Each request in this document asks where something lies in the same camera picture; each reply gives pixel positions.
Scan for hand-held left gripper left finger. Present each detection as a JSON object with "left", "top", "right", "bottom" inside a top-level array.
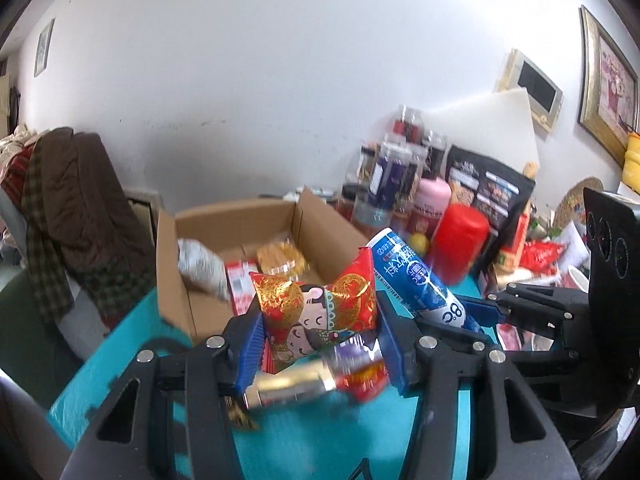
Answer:
[{"left": 60, "top": 310, "right": 268, "bottom": 480}]

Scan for gold window snack box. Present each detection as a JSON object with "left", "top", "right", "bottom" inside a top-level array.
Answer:
[{"left": 242, "top": 360, "right": 337, "bottom": 411}]

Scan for yellow object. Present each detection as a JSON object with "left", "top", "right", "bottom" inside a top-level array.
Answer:
[{"left": 621, "top": 132, "right": 640, "bottom": 183}]

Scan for white foam board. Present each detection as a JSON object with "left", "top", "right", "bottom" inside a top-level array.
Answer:
[{"left": 427, "top": 87, "right": 540, "bottom": 161}]

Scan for red striped cloth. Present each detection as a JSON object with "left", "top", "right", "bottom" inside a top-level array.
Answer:
[{"left": 0, "top": 152, "right": 38, "bottom": 201}]

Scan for pile of light clothes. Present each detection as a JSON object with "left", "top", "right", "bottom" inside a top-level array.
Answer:
[{"left": 0, "top": 125, "right": 41, "bottom": 171}]

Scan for clear jar red contents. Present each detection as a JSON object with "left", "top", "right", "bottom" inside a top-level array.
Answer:
[{"left": 392, "top": 105, "right": 426, "bottom": 143}]

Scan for red plastic canister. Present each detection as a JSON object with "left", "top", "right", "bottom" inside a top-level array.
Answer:
[{"left": 427, "top": 204, "right": 491, "bottom": 286}]

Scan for long red white packet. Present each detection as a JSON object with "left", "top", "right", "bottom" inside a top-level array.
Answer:
[{"left": 225, "top": 259, "right": 261, "bottom": 317}]

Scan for brown quilted jacket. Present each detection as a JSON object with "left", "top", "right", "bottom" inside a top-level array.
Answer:
[{"left": 22, "top": 127, "right": 157, "bottom": 321}]

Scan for pink paper cups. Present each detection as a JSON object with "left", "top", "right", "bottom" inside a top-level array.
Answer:
[{"left": 560, "top": 265, "right": 593, "bottom": 291}]

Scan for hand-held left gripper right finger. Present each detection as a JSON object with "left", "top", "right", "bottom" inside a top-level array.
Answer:
[{"left": 372, "top": 290, "right": 576, "bottom": 480}]

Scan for white patterned snack packet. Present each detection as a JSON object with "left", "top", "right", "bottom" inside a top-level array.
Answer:
[{"left": 177, "top": 239, "right": 232, "bottom": 306}]

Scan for orange patterned bag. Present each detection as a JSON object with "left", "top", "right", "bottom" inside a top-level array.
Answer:
[{"left": 495, "top": 200, "right": 532, "bottom": 273}]

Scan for black snack bag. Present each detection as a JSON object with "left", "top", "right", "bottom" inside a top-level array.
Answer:
[{"left": 445, "top": 144, "right": 536, "bottom": 261}]

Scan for gold wrapped candy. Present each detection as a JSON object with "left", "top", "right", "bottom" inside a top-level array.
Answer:
[{"left": 227, "top": 397, "right": 258, "bottom": 431}]

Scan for wall intercom panel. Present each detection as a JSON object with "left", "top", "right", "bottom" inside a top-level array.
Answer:
[{"left": 500, "top": 49, "right": 564, "bottom": 133}]

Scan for large red packet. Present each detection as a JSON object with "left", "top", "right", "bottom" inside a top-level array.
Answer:
[{"left": 520, "top": 240, "right": 568, "bottom": 268}]

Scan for pink canister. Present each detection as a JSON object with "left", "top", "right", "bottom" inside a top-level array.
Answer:
[{"left": 407, "top": 177, "right": 452, "bottom": 235}]

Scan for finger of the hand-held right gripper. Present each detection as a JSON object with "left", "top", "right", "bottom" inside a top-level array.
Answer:
[
  {"left": 417, "top": 320, "right": 583, "bottom": 378},
  {"left": 462, "top": 282, "right": 590, "bottom": 335}
]

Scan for small wall picture frame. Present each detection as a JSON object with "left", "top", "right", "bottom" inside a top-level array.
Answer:
[{"left": 34, "top": 19, "right": 55, "bottom": 78}]

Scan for round woven mat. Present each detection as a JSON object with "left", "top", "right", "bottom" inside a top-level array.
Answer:
[{"left": 551, "top": 176, "right": 604, "bottom": 228}]

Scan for large framed painting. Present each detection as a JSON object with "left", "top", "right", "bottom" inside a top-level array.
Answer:
[{"left": 577, "top": 6, "right": 640, "bottom": 168}]

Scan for plaid garment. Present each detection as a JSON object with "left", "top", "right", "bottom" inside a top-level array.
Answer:
[{"left": 22, "top": 145, "right": 156, "bottom": 326}]

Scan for cardboard box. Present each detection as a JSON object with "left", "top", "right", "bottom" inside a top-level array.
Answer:
[{"left": 156, "top": 185, "right": 373, "bottom": 346}]

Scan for red gold snack packet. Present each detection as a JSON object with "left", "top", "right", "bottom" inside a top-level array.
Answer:
[{"left": 248, "top": 247, "right": 378, "bottom": 376}]

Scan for waffle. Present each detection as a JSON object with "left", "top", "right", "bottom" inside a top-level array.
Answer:
[{"left": 256, "top": 240, "right": 308, "bottom": 278}]

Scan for teal mat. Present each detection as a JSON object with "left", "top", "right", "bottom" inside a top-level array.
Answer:
[{"left": 47, "top": 275, "right": 501, "bottom": 480}]

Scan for purple silver snack packet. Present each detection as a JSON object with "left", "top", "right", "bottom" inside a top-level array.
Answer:
[{"left": 322, "top": 332, "right": 391, "bottom": 403}]

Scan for blue white tube packet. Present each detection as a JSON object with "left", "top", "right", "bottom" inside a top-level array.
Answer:
[{"left": 365, "top": 227, "right": 467, "bottom": 331}]

